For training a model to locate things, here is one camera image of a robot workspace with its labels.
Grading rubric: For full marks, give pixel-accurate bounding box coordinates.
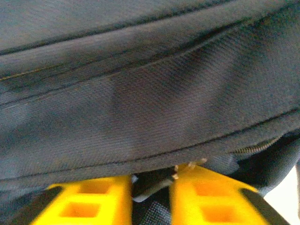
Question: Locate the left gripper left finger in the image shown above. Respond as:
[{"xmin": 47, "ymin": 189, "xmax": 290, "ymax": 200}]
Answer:
[{"xmin": 30, "ymin": 175, "xmax": 134, "ymax": 225}]

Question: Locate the navy blue backpack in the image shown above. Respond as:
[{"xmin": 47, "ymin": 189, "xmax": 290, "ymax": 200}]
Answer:
[{"xmin": 0, "ymin": 0, "xmax": 300, "ymax": 225}]

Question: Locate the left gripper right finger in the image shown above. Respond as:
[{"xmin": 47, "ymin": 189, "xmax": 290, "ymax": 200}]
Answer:
[{"xmin": 170, "ymin": 165, "xmax": 291, "ymax": 225}]

